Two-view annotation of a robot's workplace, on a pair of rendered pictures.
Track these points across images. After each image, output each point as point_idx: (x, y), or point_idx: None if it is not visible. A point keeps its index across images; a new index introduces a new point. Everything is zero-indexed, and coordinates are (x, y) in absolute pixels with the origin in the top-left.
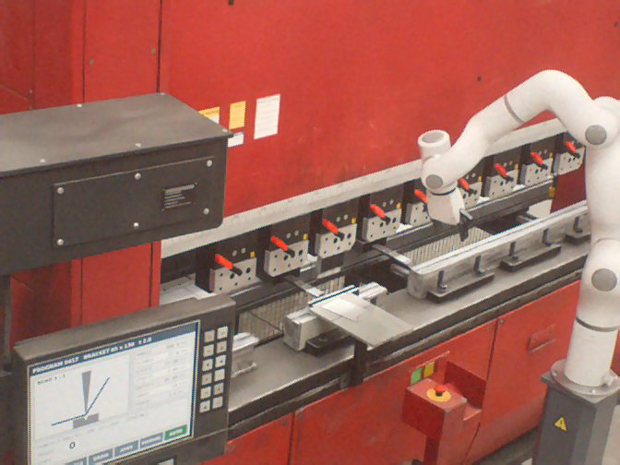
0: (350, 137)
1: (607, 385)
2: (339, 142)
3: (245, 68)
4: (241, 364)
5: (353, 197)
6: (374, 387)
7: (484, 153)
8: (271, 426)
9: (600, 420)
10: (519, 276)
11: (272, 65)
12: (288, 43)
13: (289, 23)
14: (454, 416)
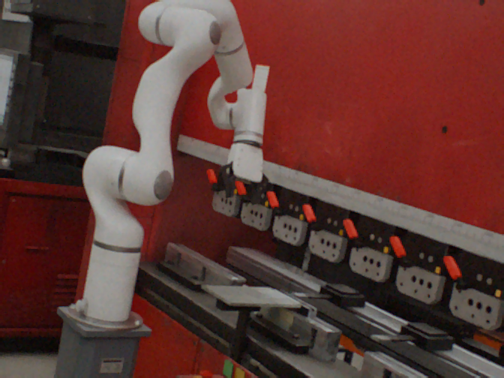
0: (309, 130)
1: (81, 315)
2: (301, 130)
3: (254, 38)
4: None
5: (305, 193)
6: None
7: (220, 91)
8: (186, 334)
9: (64, 349)
10: None
11: (268, 41)
12: (279, 28)
13: (282, 11)
14: None
